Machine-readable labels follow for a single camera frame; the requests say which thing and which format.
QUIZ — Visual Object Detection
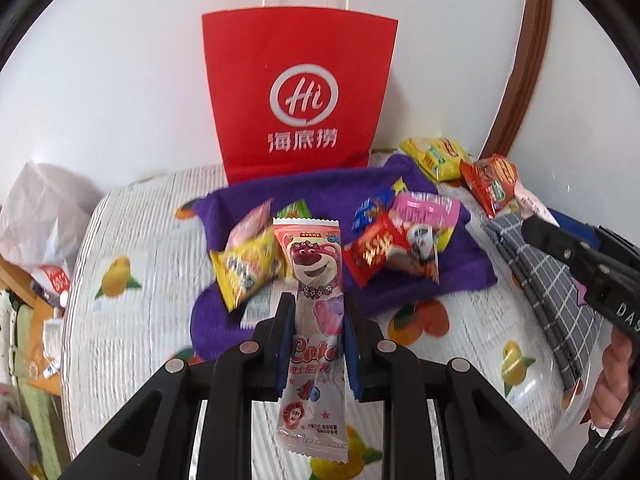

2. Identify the white plastic bag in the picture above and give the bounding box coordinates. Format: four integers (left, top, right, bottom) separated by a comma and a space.
0, 160, 106, 306

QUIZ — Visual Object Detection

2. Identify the brown wooden door frame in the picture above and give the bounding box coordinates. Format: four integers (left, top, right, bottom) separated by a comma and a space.
477, 0, 553, 161

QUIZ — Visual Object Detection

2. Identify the blue snack packet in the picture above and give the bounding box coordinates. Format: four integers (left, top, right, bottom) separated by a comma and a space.
352, 190, 401, 233

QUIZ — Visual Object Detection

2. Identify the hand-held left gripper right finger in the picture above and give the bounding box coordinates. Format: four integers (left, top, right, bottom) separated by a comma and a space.
344, 295, 571, 480

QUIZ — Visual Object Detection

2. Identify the red chips bag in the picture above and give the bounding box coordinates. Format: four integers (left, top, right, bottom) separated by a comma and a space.
460, 155, 521, 218

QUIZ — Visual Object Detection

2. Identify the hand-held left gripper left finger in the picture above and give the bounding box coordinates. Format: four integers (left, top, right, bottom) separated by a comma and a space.
70, 292, 298, 480

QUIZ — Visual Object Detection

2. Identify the grey plaid cloth pink star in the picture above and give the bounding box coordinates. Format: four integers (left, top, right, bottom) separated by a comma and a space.
482, 210, 606, 391

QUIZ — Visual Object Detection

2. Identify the pink bear candy packet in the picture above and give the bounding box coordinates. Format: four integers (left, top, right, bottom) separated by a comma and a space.
274, 217, 347, 462

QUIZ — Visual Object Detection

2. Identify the light green cloth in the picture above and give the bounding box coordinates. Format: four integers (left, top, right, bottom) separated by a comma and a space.
10, 300, 68, 466

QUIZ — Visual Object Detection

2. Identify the purple towel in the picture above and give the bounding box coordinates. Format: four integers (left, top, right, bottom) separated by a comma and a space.
189, 154, 498, 361

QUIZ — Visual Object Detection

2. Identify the wooden furniture frame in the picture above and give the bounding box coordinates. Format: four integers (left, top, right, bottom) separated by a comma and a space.
0, 255, 66, 391

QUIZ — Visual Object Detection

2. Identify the yellow chips bag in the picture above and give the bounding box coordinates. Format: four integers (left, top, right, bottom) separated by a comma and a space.
400, 137, 468, 183

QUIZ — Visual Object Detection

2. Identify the person's right hand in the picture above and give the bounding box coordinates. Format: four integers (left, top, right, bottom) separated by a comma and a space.
590, 328, 635, 431

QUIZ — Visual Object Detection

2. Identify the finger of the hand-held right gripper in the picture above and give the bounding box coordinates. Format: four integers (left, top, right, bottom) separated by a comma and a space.
550, 209, 640, 267
521, 214, 610, 287

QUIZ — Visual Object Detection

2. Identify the large pink snack bag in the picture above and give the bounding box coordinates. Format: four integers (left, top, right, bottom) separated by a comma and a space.
390, 191, 462, 251

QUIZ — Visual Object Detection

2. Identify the panda print snack packet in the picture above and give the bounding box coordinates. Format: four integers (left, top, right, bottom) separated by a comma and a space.
390, 222, 441, 285

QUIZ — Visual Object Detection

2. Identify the green triangular snack packet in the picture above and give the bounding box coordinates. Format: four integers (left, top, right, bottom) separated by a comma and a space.
277, 199, 313, 221

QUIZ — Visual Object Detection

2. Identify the yellow triangular snack packet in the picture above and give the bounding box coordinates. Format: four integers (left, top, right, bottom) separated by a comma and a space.
210, 232, 288, 313

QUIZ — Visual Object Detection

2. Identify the red snack packet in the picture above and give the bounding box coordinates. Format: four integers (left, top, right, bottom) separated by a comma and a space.
342, 212, 416, 288

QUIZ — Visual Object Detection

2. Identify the red paper bag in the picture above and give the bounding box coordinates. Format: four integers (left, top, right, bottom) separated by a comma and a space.
201, 0, 400, 186

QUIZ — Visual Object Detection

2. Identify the fruit printed tablecloth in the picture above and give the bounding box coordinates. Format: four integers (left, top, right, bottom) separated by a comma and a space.
60, 160, 621, 480

